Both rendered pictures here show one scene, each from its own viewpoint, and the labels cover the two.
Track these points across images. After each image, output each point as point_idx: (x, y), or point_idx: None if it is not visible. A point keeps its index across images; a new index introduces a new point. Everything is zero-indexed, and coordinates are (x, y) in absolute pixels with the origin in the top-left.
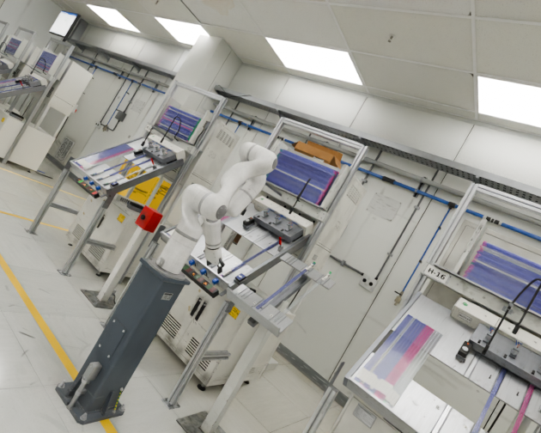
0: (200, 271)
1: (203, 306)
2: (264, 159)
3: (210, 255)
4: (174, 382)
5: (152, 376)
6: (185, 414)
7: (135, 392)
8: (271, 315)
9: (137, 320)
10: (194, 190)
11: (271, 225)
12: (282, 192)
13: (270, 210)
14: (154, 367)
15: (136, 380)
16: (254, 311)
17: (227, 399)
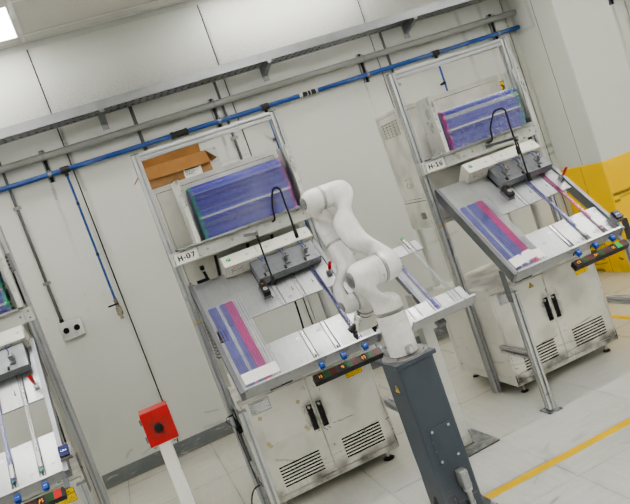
0: (344, 357)
1: (318, 406)
2: (350, 190)
3: (370, 321)
4: (390, 475)
5: (388, 489)
6: None
7: (426, 493)
8: (450, 299)
9: (448, 402)
10: (369, 268)
11: (290, 266)
12: (244, 231)
13: (254, 259)
14: (367, 492)
15: (402, 497)
16: (449, 308)
17: (458, 402)
